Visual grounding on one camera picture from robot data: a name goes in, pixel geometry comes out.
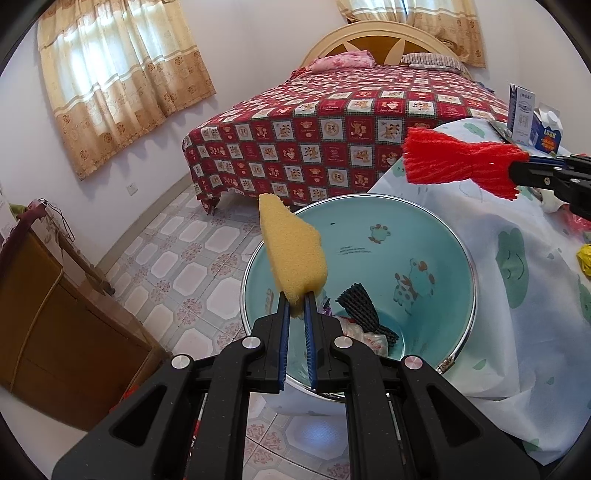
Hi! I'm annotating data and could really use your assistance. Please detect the dark wooden stand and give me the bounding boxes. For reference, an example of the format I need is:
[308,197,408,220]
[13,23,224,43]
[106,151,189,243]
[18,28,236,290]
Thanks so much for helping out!
[28,198,116,296]

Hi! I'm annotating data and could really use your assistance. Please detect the blue white milk carton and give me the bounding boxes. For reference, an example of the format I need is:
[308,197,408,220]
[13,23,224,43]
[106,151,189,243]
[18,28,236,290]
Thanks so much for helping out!
[529,107,565,154]

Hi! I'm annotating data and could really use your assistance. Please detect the yellow sponge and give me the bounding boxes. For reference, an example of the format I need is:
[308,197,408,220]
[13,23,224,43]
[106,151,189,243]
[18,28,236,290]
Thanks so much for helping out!
[257,193,329,319]

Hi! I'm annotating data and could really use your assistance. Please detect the pink pillow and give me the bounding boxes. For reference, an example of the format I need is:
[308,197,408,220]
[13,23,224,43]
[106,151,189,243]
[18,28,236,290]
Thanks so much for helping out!
[308,51,376,73]

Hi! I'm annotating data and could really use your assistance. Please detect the teal enamel basin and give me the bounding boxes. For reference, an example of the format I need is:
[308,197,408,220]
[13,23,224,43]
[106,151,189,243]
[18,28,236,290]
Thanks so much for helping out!
[240,194,476,402]

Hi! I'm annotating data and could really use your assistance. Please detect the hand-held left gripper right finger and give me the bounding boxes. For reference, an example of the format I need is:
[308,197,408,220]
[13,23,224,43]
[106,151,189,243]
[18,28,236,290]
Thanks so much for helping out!
[304,291,541,480]

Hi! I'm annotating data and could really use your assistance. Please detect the narrow beige curtain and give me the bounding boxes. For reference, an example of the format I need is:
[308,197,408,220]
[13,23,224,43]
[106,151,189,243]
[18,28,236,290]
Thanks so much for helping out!
[336,0,488,69]

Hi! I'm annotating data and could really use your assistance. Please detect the wide beige curtain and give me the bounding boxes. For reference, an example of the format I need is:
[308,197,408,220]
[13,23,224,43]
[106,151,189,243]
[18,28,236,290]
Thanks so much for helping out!
[37,0,218,182]

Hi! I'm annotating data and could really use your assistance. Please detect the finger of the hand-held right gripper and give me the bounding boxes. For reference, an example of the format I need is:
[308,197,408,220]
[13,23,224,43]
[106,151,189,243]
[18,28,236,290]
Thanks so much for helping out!
[509,161,591,217]
[530,154,591,172]

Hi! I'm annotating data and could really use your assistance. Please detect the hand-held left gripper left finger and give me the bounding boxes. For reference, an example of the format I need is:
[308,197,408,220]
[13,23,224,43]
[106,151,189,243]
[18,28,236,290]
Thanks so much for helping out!
[52,291,293,480]

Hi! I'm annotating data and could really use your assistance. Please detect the striped pillow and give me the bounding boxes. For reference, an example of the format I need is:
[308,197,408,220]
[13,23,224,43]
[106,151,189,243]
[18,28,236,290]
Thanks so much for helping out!
[401,52,467,75]

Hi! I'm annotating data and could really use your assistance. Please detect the black foam net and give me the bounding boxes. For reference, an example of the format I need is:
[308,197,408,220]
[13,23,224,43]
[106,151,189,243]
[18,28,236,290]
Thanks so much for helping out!
[335,284,399,347]

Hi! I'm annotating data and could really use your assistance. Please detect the bed with red quilt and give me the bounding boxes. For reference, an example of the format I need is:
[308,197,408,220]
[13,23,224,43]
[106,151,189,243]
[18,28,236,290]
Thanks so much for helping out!
[182,62,513,215]

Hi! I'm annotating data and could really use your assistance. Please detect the tall white carton box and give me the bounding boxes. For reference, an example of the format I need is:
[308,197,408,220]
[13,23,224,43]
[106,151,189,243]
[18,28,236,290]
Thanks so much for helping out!
[507,84,536,145]

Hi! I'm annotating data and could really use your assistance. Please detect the brown cardboard box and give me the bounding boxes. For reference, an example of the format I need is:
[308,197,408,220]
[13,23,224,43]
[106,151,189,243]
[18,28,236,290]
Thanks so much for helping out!
[0,217,160,432]

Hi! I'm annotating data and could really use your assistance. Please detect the plain clear plastic bag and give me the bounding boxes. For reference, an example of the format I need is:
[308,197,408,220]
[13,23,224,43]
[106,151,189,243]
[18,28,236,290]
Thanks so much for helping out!
[538,187,573,215]

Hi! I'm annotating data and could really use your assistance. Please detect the red foam net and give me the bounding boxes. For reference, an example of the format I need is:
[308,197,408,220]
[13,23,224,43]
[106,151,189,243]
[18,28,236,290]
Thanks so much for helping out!
[401,127,531,201]

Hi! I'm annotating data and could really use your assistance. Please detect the cream wooden headboard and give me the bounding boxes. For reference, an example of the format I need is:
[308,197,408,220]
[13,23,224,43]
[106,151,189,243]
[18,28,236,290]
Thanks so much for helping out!
[300,21,474,81]

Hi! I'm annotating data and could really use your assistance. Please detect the table with cloud tablecloth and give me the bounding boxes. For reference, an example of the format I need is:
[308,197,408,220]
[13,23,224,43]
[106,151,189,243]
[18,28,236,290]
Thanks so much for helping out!
[265,117,591,468]

